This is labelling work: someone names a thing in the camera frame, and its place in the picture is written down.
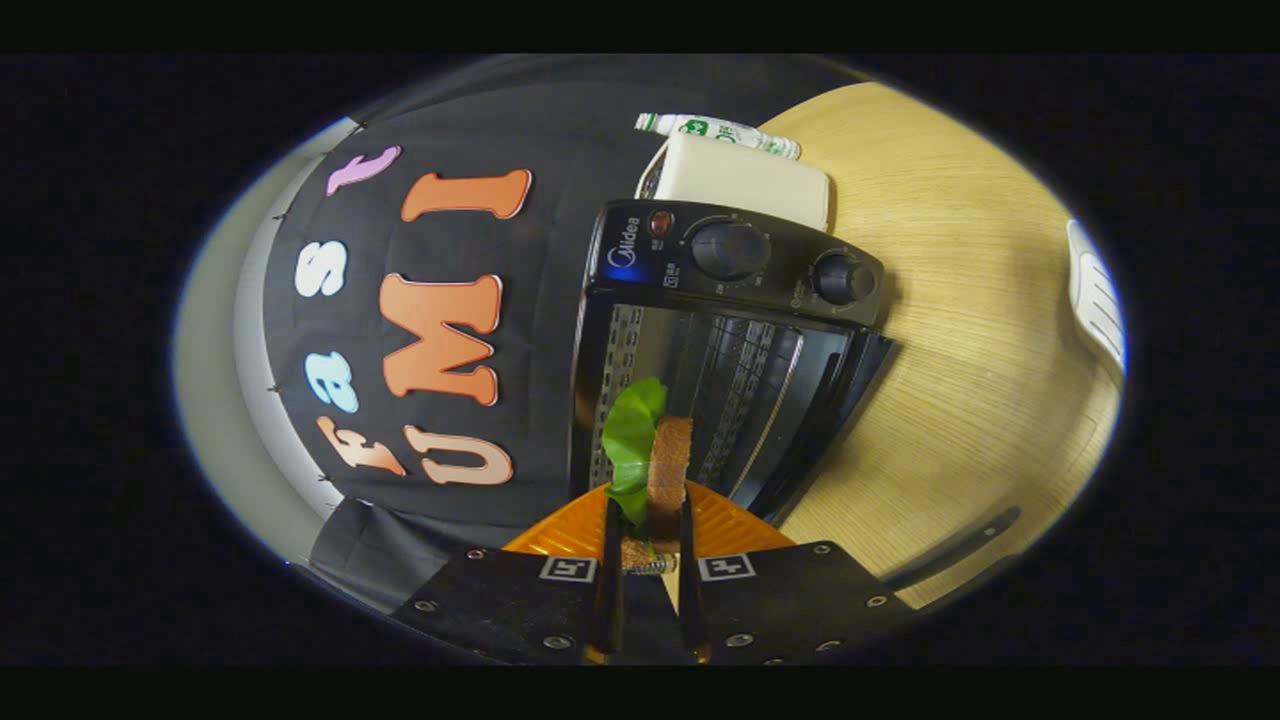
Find white rectangular plate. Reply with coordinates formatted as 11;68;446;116
1066;220;1128;376

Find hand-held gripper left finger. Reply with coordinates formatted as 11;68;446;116
390;483;629;667

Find white bottle green label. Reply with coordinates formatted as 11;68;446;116
634;112;802;161

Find bread slice lettuce sandwich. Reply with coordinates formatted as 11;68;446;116
601;377;695;576

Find black toaster oven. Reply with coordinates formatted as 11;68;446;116
568;200;1023;593

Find black backdrop cloth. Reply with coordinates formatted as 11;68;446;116
262;55;871;616

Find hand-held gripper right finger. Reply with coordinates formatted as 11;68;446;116
676;480;919;667

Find white pop-up toaster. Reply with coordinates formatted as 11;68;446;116
636;132;833;233

